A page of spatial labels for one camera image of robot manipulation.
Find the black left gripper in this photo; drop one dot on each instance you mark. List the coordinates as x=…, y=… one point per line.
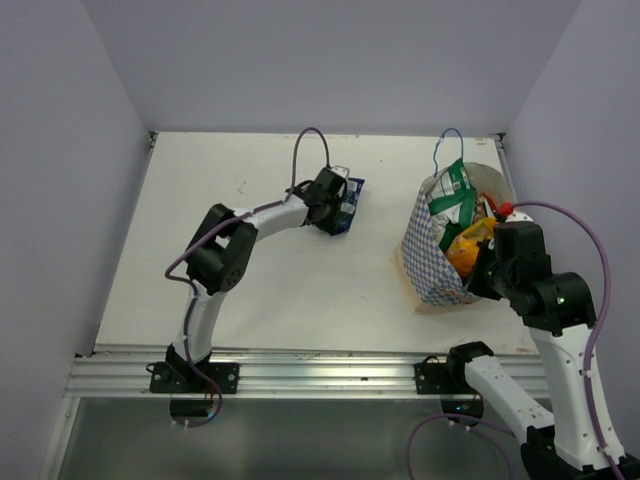
x=326, y=222

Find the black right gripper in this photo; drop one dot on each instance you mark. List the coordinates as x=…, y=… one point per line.
x=477, y=285

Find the dark blue chips bag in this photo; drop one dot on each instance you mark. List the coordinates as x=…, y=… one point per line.
x=348, y=206

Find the orange snack bag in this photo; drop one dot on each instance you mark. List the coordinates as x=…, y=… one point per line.
x=464, y=250

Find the blue checkered paper bag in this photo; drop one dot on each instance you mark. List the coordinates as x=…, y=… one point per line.
x=431, y=282

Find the green snack bag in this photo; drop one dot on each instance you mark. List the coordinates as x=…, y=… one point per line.
x=451, y=203

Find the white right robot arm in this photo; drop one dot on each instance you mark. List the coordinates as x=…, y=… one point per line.
x=574, y=439

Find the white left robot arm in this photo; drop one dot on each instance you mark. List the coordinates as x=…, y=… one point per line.
x=218, y=255

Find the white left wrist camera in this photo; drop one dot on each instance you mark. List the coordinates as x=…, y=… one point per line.
x=341, y=171

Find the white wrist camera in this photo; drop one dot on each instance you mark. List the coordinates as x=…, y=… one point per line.
x=507, y=213
x=341, y=171

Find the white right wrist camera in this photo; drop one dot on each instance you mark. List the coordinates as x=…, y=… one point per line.
x=507, y=213

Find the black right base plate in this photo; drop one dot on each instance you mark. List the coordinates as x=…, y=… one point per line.
x=432, y=377

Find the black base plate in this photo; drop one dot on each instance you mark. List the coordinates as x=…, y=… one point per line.
x=200, y=380
x=432, y=377

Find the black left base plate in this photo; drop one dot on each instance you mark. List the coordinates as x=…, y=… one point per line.
x=200, y=380

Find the aluminium mounting rail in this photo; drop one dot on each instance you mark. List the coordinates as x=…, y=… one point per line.
x=259, y=374

